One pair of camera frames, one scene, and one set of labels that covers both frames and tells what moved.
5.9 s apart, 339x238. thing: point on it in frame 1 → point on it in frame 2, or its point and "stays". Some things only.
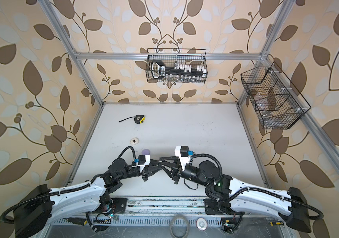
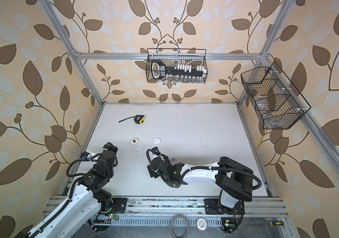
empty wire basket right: [277, 104] stays
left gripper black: [149, 172] → [112, 148]
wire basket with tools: [176, 65] stays
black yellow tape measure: [138, 119] stays
